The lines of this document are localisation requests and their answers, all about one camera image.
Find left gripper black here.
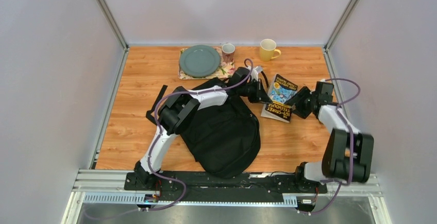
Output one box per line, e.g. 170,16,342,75
238,80,273,106

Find treehouse paperback book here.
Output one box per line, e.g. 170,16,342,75
261,74,298,123

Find black student backpack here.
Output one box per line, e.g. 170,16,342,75
145,68,271,179

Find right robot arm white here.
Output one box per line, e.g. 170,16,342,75
285,81,374,193

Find yellow ceramic mug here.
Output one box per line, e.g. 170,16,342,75
259,39,281,61

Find floral placemat tray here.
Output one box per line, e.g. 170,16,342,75
178,46,236,80

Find small pink floral cup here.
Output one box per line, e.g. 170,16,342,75
221,43,236,63

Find grey-green ceramic plate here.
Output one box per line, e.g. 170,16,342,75
179,45,221,77

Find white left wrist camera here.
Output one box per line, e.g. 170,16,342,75
250,66,263,81

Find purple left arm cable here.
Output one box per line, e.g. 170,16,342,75
146,58,255,213

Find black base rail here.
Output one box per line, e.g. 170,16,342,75
124,171,327,203

